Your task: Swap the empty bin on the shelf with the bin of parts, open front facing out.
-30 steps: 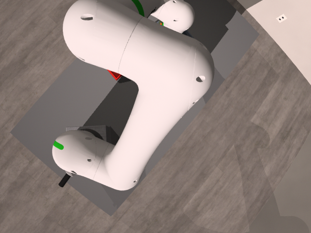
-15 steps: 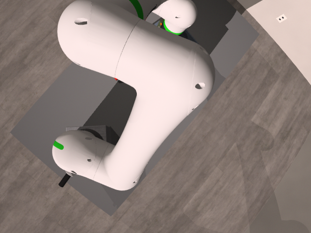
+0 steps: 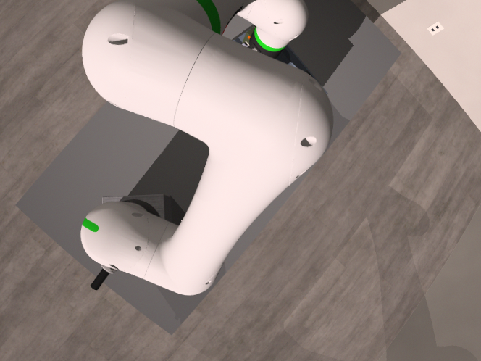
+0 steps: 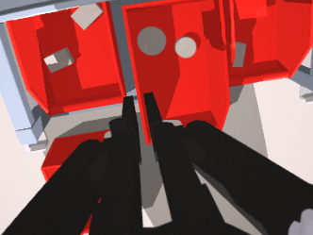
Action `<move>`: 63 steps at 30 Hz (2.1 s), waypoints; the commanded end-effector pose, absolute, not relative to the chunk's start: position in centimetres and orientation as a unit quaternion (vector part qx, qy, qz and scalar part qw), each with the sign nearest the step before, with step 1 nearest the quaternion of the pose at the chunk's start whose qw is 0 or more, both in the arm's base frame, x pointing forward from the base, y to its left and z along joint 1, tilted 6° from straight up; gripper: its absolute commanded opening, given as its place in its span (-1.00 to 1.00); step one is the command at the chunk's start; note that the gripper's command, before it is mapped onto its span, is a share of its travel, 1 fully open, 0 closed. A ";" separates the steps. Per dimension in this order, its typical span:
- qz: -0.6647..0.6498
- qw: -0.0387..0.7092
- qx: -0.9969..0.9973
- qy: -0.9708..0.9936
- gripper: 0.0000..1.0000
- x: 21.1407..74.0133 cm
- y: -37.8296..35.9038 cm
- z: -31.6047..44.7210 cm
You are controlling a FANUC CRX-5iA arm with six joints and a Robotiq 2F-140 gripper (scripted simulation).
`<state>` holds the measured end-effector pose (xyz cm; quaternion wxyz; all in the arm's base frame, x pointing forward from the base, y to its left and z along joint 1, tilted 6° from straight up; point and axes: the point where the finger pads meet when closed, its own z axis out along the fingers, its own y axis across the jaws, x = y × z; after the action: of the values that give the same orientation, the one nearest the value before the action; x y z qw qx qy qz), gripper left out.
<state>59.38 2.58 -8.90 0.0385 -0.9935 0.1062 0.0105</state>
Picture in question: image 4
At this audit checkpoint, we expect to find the grey metal disc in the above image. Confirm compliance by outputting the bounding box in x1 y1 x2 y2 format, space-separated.
174 37 196 59
137 26 166 56

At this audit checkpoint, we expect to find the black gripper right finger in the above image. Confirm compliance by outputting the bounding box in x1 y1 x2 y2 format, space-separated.
143 92 313 235

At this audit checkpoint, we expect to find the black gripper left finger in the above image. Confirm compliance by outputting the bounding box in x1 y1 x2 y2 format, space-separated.
1 95 143 235

